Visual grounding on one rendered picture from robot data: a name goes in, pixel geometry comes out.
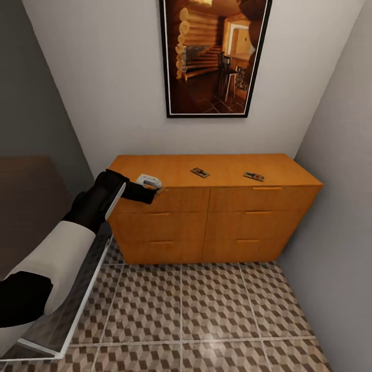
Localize mousetrap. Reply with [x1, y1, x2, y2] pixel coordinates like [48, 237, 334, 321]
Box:
[191, 168, 210, 179]
[151, 187, 165, 198]
[245, 172, 265, 182]

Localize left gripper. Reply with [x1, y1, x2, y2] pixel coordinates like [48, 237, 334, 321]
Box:
[128, 183, 155, 205]

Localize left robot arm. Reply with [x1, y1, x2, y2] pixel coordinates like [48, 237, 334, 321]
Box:
[0, 169, 162, 359]

